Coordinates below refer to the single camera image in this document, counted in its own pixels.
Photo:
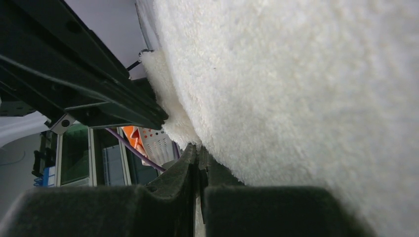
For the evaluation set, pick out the aluminium frame cabinet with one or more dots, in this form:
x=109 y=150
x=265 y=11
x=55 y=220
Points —
x=87 y=157

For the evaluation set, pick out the white cream towel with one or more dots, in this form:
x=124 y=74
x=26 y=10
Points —
x=298 y=92

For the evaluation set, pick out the orange object below table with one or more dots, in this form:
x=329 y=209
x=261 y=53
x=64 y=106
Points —
x=133 y=136

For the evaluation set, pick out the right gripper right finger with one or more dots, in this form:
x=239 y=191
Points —
x=232 y=209

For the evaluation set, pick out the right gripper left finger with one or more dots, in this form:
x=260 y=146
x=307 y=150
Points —
x=163 y=208

